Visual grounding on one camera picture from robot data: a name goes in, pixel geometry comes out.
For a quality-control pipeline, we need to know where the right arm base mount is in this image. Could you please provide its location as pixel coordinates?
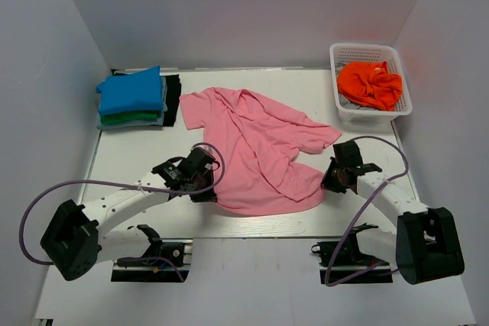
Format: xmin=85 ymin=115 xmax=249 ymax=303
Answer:
xmin=311 ymin=239 xmax=393 ymax=285

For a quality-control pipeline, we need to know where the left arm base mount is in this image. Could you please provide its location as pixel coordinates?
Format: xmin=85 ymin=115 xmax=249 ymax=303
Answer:
xmin=111 ymin=240 xmax=193 ymax=283

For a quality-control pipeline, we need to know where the black folded t shirt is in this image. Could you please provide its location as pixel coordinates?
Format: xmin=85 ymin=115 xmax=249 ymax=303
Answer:
xmin=163 ymin=75 xmax=182 ymax=127

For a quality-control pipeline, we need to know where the grey t shirt in basket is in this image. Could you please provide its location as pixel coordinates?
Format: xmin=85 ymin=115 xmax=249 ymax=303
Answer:
xmin=335 ymin=62 xmax=374 ymax=111

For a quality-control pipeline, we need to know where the green folded t shirt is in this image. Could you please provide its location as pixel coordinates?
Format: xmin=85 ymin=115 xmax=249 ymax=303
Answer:
xmin=100 ymin=111 xmax=161 ymax=124

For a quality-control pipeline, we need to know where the pink t shirt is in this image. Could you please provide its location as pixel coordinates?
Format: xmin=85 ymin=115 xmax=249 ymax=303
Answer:
xmin=180 ymin=87 xmax=342 ymax=216

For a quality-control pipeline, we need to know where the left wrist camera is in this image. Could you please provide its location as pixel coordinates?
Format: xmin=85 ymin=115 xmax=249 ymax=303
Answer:
xmin=192 ymin=143 xmax=214 ymax=157

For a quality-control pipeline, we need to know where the white plastic basket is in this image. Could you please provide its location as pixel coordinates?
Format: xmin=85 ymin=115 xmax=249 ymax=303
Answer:
xmin=329 ymin=43 xmax=413 ymax=124

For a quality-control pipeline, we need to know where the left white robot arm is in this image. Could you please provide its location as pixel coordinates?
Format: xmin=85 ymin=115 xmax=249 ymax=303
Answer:
xmin=40 ymin=143 xmax=225 ymax=281

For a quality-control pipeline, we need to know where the light blue folded t shirt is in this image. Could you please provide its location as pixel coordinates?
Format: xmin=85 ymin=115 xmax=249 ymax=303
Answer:
xmin=96 ymin=76 xmax=167 ymax=131

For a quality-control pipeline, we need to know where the orange t shirt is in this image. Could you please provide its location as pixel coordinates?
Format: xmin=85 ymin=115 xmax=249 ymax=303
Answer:
xmin=337 ymin=62 xmax=402 ymax=111

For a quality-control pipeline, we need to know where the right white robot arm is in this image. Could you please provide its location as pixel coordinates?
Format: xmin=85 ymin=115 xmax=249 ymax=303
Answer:
xmin=311 ymin=139 xmax=465 ymax=287

